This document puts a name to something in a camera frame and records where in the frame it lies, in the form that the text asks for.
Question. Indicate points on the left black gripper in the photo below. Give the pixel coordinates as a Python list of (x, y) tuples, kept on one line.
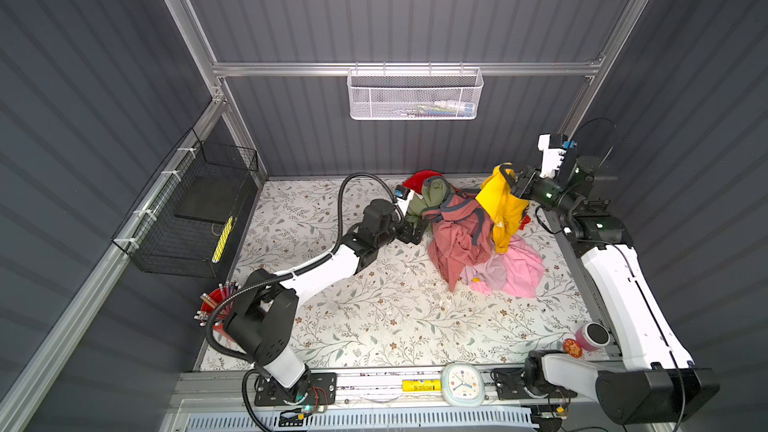
[(415, 231)]

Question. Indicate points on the black wire side basket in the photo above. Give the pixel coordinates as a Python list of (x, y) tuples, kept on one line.
[(196, 213)]

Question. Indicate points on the red cloth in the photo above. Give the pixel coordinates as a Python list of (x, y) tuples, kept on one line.
[(417, 180)]

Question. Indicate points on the green shirt grey collar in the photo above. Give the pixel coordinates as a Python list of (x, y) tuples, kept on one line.
[(435, 191)]

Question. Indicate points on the floral table mat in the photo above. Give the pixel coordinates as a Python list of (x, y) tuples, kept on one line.
[(399, 311)]

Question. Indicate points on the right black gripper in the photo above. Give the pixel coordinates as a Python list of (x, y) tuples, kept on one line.
[(528, 177)]

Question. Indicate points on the white wire wall basket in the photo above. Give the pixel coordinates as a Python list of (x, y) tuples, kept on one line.
[(427, 94)]

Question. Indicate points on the salmon pink printed shirt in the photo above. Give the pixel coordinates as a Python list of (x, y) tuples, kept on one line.
[(462, 233)]

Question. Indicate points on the white analog clock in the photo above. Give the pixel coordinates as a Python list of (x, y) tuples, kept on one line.
[(462, 385)]

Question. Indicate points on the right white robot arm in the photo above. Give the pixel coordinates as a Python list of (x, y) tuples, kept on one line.
[(659, 381)]

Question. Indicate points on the pink cup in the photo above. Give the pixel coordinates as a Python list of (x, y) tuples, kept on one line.
[(593, 336)]

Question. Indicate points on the red pencil cup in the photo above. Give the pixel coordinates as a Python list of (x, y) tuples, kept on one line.
[(211, 300)]

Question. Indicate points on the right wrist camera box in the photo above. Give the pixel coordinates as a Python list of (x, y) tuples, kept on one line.
[(555, 148)]

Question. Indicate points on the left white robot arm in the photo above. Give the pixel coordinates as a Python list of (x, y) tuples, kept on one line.
[(260, 321)]

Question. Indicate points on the yellow t-shirt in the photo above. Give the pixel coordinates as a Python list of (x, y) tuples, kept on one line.
[(504, 209)]

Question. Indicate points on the light pink shirt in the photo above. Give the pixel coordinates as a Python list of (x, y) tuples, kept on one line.
[(516, 273)]

